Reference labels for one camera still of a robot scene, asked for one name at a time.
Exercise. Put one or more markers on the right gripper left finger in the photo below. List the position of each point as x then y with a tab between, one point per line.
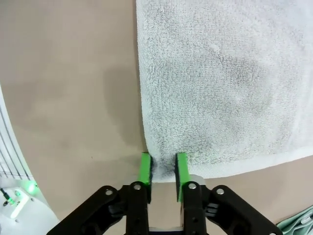
137	208

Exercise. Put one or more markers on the green terry towel white loop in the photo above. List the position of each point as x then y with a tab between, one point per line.
297	221

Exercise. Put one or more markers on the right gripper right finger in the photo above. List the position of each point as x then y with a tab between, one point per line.
194	210

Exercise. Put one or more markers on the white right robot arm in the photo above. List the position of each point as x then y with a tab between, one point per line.
31	216

